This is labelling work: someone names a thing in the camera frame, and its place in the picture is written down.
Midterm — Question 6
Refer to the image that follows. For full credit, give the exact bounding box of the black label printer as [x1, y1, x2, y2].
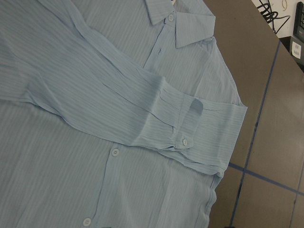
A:
[291, 1, 304, 65]

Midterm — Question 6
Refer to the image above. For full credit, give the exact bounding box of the light blue button shirt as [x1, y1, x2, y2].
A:
[0, 0, 247, 228]

